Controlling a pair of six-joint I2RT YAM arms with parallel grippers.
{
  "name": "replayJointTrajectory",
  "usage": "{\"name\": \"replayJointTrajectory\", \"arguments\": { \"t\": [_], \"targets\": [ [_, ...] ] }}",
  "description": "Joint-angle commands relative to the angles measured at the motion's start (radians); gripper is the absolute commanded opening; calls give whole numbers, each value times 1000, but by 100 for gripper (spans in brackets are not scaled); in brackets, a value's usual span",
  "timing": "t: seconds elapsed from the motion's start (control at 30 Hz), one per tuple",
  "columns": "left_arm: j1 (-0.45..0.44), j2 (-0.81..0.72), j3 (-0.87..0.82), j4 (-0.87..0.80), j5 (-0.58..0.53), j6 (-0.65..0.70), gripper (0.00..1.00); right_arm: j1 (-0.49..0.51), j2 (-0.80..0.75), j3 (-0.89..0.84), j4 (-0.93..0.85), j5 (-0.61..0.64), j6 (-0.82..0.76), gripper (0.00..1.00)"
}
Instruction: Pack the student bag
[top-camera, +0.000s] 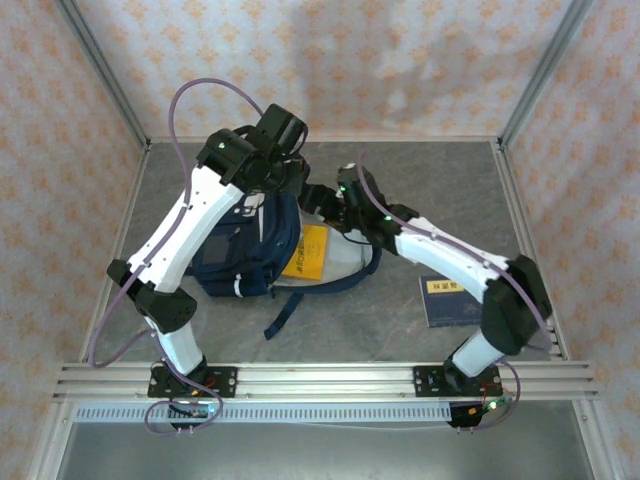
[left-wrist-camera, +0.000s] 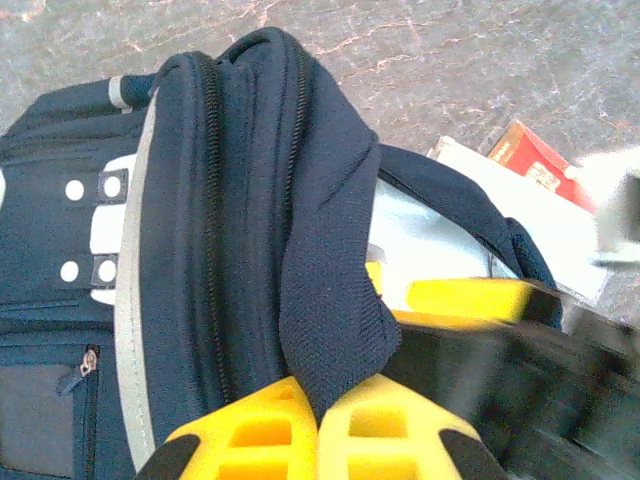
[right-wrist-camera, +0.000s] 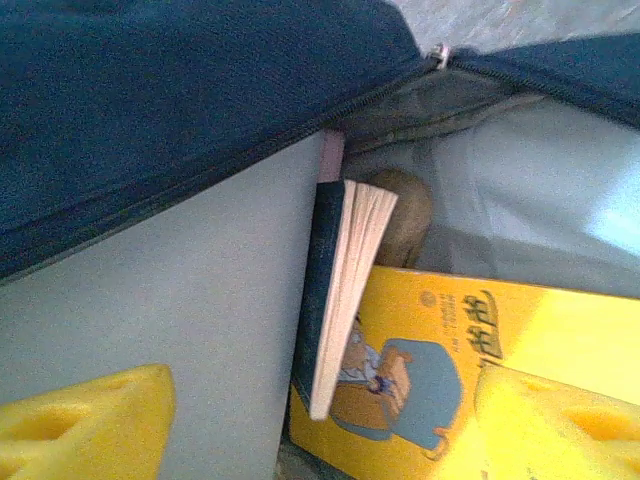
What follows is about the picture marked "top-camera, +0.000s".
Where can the navy book with yellow label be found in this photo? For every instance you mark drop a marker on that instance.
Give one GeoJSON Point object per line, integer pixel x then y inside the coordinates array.
{"type": "Point", "coordinates": [445, 305]}

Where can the aluminium table edge rail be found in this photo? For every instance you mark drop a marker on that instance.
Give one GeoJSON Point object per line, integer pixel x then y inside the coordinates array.
{"type": "Point", "coordinates": [117, 240]}
{"type": "Point", "coordinates": [425, 140]}
{"type": "Point", "coordinates": [520, 220]}

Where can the grey metal panel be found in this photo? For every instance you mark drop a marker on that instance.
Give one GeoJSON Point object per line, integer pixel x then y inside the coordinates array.
{"type": "Point", "coordinates": [325, 455]}

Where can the aluminium frame post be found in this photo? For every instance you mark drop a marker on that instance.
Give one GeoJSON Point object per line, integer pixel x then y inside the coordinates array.
{"type": "Point", "coordinates": [102, 70]}
{"type": "Point", "coordinates": [547, 70]}

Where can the navy blue backpack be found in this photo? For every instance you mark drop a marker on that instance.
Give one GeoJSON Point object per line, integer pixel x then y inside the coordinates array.
{"type": "Point", "coordinates": [280, 235]}

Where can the yellow illustrated book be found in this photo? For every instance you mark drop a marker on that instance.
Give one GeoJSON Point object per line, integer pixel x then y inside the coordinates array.
{"type": "Point", "coordinates": [307, 255]}

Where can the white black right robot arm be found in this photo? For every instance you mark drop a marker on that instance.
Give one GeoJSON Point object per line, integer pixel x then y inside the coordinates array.
{"type": "Point", "coordinates": [450, 255]}

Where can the aluminium frame leg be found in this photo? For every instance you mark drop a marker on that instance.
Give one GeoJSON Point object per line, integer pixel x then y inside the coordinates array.
{"type": "Point", "coordinates": [47, 445]}
{"type": "Point", "coordinates": [600, 445]}

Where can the black controller board with led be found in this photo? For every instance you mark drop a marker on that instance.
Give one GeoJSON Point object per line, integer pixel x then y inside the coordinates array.
{"type": "Point", "coordinates": [197, 412]}
{"type": "Point", "coordinates": [470, 412]}

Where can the aluminium base beam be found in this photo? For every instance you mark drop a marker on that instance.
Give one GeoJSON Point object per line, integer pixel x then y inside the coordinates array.
{"type": "Point", "coordinates": [325, 380]}

